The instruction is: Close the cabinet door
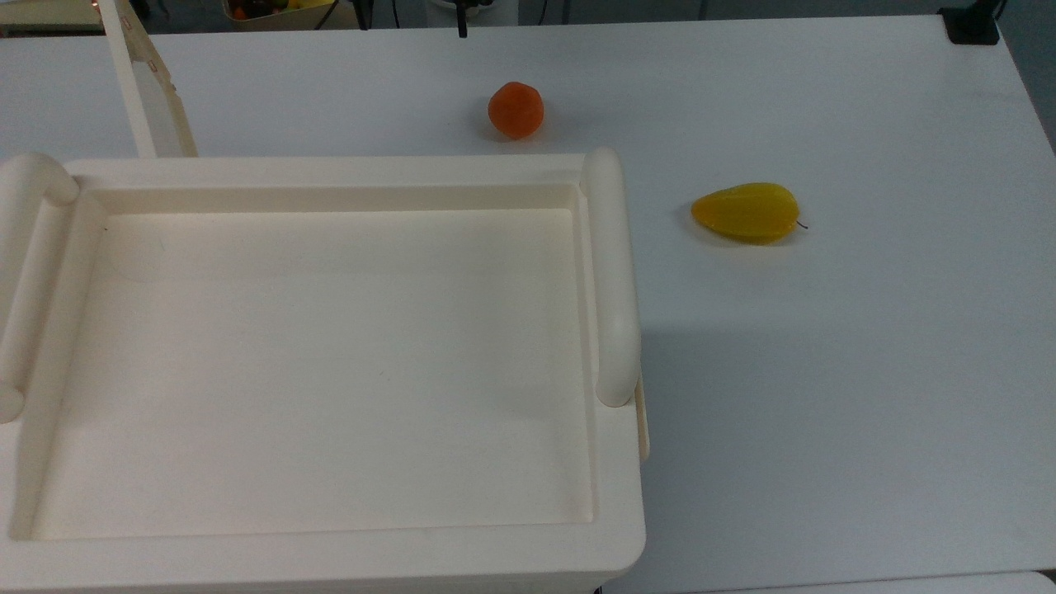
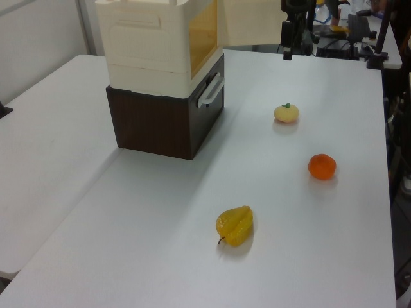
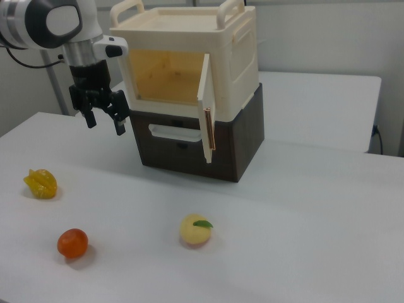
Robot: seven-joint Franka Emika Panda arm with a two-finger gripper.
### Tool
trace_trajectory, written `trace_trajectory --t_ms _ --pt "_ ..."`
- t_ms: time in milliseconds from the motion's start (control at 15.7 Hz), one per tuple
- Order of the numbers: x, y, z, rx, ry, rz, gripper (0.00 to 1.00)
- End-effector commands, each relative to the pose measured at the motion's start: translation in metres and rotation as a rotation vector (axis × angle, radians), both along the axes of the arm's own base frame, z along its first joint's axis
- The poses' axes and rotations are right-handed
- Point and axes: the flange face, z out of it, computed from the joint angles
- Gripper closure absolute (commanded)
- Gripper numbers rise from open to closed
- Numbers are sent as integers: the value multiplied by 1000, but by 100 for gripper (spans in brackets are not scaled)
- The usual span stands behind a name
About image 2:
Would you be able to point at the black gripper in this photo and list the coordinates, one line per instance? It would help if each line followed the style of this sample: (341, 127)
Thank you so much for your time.
(293, 8)

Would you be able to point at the cream cabinet door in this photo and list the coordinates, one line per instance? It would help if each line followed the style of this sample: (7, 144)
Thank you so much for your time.
(250, 22)

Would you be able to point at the cream plastic cabinet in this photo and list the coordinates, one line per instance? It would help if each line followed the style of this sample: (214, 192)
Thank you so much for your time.
(147, 45)

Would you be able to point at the black electronics box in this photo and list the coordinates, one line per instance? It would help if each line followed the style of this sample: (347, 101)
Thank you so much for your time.
(337, 48)

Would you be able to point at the yellow packet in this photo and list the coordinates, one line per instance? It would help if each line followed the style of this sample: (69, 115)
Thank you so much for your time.
(338, 29)

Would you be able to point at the pale peach toy fruit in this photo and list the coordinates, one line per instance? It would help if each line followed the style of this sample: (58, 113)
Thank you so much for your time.
(286, 113)

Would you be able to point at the black pole with clamp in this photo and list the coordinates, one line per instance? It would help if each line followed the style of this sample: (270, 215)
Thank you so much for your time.
(380, 38)

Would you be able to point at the white side table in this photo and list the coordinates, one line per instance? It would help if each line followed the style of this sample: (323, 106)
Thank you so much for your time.
(393, 41)

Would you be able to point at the orange toy tangerine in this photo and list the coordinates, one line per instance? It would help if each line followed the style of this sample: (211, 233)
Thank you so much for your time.
(322, 167)

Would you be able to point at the dark brown wooden drawer box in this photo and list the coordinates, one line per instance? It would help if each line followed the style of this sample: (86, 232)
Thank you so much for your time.
(160, 125)

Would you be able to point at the yellow toy starfruit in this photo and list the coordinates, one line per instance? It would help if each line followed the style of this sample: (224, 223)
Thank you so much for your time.
(235, 226)

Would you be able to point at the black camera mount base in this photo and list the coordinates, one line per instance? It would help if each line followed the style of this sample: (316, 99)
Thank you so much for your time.
(4, 110)

